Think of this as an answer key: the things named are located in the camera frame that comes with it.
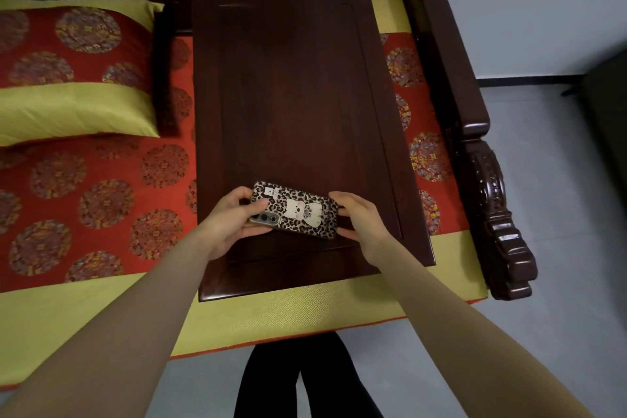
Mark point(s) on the small dark wooden table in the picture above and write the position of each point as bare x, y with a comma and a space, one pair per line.
294, 89

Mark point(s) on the red and yellow pillow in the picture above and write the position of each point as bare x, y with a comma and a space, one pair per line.
63, 65

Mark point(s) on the person's black trousers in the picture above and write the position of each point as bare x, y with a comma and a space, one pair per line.
274, 383

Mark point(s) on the person's left thumb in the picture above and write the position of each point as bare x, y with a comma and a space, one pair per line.
254, 232

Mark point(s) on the red and yellow seat cushion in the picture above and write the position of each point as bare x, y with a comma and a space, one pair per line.
98, 217

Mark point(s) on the person's right thumb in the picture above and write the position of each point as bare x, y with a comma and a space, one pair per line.
347, 232

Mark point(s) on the leopard print phone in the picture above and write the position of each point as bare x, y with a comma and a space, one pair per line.
299, 211

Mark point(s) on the dark furniture piece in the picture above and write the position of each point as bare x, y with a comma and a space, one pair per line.
605, 123

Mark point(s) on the black baseboard strip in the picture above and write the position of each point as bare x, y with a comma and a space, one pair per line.
529, 80

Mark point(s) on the person's right forearm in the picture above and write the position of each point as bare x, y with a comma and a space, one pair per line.
455, 334

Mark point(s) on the dark carved wooden sofa frame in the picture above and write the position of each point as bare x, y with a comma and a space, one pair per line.
470, 104

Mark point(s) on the person's left forearm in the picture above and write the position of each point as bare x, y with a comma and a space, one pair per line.
122, 334

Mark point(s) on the person's left hand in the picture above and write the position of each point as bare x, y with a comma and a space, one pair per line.
223, 224

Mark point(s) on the person's right hand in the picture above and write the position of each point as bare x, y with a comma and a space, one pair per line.
365, 224

